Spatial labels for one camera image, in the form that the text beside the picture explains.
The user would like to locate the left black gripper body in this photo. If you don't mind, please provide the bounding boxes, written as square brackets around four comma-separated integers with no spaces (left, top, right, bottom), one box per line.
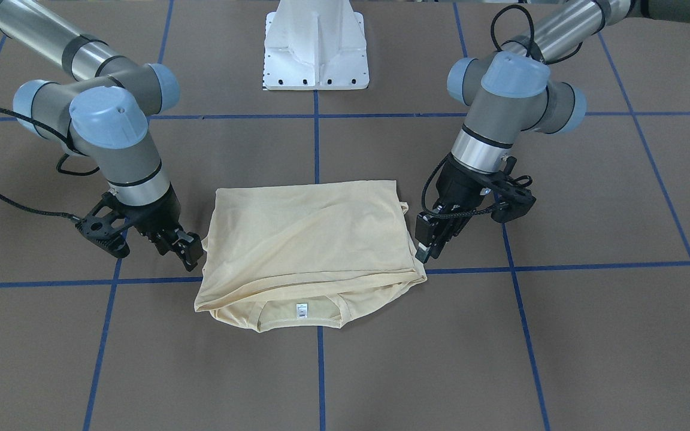
[414,153,536,252]

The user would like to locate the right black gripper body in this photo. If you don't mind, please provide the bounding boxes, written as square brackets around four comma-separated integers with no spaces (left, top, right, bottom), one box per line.
[75,187,204,272]

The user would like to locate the beige long-sleeve printed shirt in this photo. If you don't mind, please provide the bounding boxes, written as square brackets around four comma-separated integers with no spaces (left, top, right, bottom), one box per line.
[193,180,428,333]

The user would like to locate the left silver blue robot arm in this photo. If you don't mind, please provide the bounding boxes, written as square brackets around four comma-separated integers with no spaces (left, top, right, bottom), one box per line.
[414,1,690,263]

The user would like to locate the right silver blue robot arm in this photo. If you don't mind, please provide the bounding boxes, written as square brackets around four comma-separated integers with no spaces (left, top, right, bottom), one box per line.
[0,1,203,272]

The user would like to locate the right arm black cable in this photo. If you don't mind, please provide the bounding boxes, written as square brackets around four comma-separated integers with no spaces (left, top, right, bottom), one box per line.
[0,103,106,221]

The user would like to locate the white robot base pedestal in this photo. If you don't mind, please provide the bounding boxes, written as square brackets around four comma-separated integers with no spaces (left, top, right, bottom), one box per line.
[262,1,370,91]

